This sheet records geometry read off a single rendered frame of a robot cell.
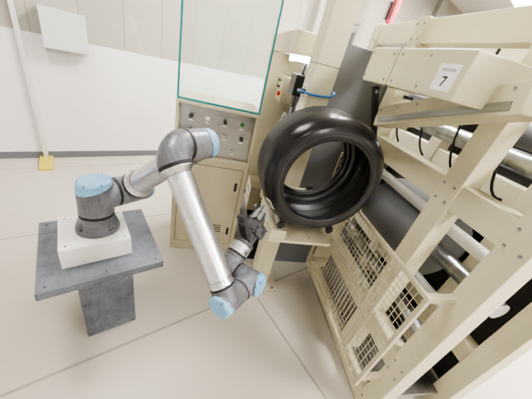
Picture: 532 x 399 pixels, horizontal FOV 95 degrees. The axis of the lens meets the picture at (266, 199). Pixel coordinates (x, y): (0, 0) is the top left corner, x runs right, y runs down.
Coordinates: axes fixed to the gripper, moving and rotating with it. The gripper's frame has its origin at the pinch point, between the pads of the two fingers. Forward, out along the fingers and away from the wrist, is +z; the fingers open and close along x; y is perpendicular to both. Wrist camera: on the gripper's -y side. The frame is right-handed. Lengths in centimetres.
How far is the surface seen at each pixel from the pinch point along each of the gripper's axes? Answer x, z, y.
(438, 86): 56, 50, -20
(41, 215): -208, -73, -11
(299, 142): 14.0, 23.1, -18.0
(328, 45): 5, 79, -30
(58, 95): -292, 31, -67
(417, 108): 46, 65, -1
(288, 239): -0.8, -0.1, 31.4
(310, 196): -3.9, 31.6, 33.5
